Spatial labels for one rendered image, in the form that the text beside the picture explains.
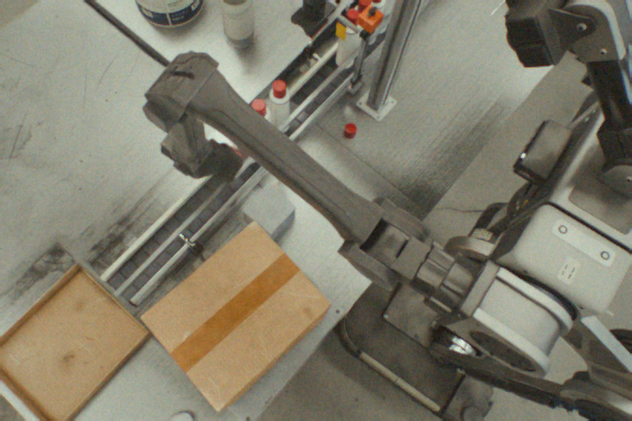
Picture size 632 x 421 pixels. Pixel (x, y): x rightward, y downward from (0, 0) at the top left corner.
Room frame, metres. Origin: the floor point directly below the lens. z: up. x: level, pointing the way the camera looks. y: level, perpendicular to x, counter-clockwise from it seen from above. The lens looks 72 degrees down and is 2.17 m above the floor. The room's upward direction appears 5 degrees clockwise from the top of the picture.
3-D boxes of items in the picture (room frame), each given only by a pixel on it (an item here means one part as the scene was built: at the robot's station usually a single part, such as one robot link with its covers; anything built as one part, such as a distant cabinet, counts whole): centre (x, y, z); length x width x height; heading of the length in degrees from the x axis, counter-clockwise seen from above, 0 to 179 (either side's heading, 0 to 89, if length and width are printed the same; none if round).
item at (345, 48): (0.89, -0.09, 0.98); 0.05 x 0.05 x 0.20
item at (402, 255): (0.19, -0.14, 1.43); 0.10 x 0.05 x 0.09; 60
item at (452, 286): (0.15, -0.21, 1.45); 0.09 x 0.08 x 0.12; 150
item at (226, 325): (0.12, 0.11, 0.99); 0.30 x 0.24 x 0.27; 137
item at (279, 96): (0.67, 0.08, 0.98); 0.05 x 0.05 x 0.20
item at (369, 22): (0.82, -0.09, 1.05); 0.10 x 0.04 x 0.33; 54
